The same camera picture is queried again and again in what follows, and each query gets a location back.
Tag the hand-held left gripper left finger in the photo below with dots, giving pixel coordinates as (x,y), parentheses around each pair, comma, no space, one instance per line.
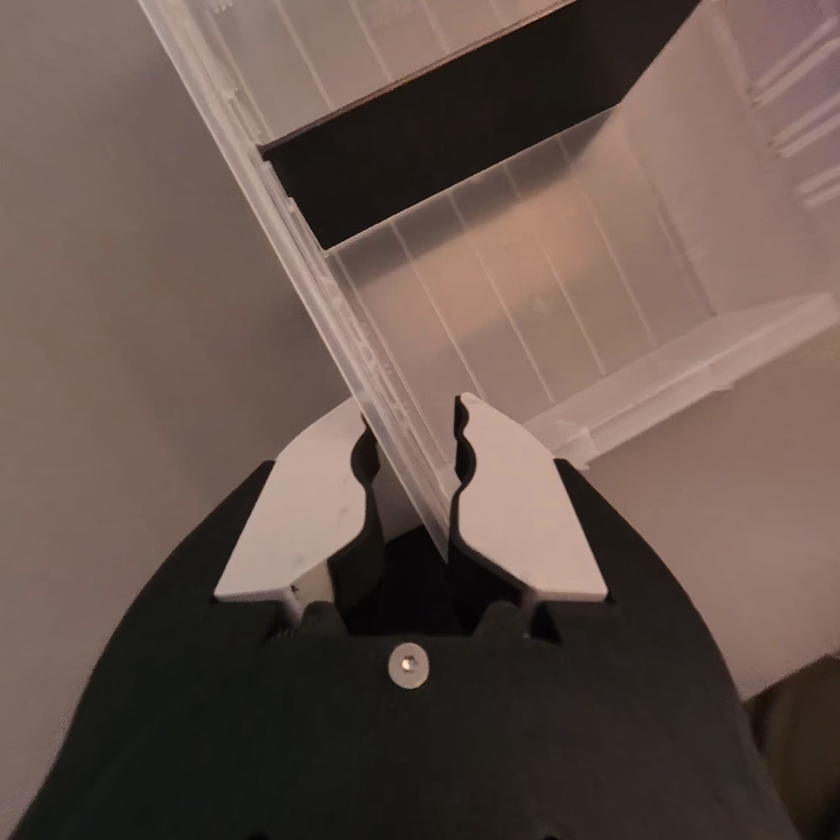
(302,518)

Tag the black bin divider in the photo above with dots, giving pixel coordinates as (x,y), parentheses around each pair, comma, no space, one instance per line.
(459,131)

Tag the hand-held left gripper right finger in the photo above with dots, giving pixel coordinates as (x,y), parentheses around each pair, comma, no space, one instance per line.
(531,525)

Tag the clear plastic bin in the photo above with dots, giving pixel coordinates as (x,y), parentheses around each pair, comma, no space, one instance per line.
(525,295)

